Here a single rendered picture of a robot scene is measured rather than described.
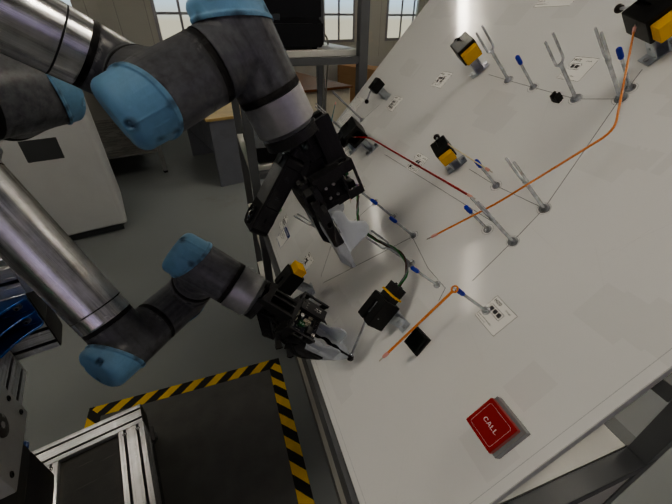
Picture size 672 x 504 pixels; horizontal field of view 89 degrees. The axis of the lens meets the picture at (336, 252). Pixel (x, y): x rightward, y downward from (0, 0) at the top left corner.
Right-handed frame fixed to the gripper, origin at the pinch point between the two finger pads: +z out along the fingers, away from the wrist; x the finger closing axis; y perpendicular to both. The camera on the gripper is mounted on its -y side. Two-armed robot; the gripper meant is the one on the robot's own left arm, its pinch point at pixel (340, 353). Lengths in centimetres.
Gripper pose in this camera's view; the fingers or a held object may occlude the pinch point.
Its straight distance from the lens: 68.8
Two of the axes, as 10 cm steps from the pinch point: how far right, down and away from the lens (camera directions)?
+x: 3.3, -7.5, 5.7
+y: 5.1, -3.6, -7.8
